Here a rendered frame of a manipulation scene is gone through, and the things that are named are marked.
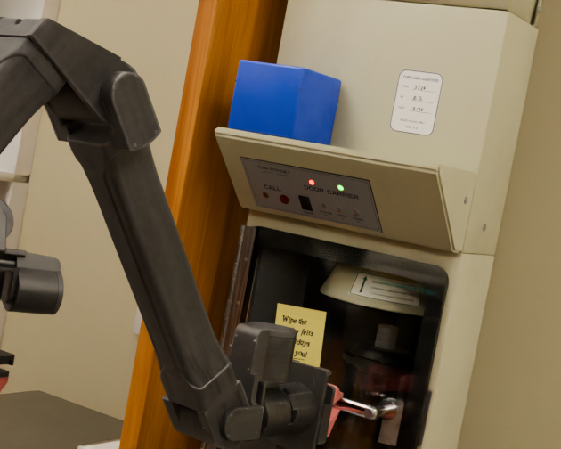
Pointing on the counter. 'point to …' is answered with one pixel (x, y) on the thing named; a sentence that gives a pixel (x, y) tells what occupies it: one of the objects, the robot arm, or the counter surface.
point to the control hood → (458, 190)
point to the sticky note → (296, 315)
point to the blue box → (284, 102)
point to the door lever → (387, 411)
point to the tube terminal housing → (373, 69)
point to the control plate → (354, 190)
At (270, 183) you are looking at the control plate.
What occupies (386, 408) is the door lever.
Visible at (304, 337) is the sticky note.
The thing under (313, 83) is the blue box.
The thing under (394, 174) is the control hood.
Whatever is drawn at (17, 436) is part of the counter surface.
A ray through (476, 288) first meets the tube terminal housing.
